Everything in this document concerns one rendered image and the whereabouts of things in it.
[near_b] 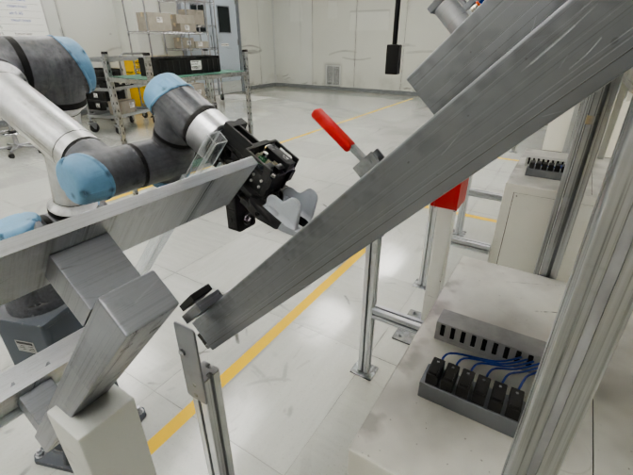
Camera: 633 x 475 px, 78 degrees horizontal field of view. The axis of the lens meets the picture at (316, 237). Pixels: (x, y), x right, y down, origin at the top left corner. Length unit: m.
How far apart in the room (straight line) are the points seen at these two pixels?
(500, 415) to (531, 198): 1.31
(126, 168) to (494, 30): 0.53
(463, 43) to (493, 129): 0.09
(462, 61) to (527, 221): 1.57
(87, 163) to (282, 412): 1.11
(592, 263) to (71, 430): 0.47
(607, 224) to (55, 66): 0.95
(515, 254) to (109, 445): 1.79
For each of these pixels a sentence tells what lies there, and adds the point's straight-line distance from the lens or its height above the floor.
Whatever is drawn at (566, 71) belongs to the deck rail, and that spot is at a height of 1.15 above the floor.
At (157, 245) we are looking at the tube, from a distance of 0.44.
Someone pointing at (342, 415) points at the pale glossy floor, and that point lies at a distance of 1.50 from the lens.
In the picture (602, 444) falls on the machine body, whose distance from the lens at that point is 0.81.
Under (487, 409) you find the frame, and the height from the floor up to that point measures 0.65.
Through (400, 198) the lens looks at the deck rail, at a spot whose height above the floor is 1.03.
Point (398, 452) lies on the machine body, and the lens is 0.68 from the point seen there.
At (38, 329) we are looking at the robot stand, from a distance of 1.20.
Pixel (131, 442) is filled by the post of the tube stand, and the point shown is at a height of 0.79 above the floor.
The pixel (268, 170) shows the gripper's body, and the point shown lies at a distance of 0.56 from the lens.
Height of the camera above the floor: 1.17
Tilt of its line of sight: 27 degrees down
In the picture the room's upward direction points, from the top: straight up
